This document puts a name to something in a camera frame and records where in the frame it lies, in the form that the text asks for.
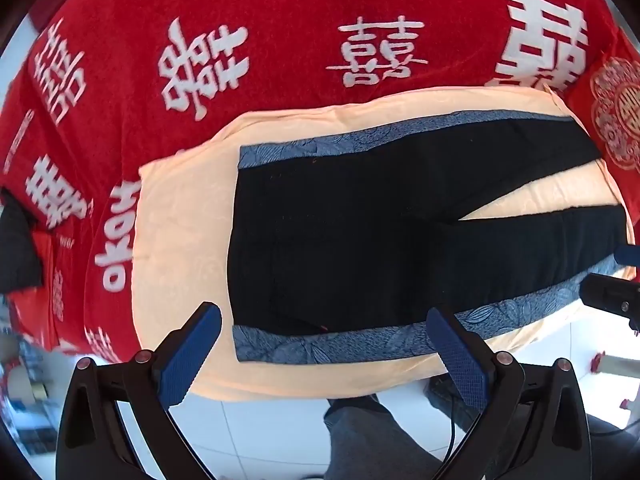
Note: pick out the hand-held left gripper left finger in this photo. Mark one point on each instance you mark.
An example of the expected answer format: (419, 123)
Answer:
(187, 355)

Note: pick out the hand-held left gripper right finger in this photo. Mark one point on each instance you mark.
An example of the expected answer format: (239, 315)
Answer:
(457, 355)

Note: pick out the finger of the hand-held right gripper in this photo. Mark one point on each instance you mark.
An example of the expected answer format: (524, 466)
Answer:
(629, 255)

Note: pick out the black pants with blue trim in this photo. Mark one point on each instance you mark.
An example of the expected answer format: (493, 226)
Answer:
(350, 235)

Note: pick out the person's grey trouser leg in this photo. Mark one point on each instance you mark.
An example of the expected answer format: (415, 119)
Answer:
(370, 440)
(445, 400)

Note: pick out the small red object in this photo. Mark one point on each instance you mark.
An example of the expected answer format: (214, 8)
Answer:
(598, 363)

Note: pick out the peach blanket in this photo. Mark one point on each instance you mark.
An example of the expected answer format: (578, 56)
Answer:
(185, 240)

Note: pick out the red cushion with gold print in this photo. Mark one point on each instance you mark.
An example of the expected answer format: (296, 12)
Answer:
(615, 110)

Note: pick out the black cloth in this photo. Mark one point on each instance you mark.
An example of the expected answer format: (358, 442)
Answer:
(20, 245)

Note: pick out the red printed blanket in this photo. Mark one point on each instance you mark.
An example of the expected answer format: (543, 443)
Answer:
(300, 10)

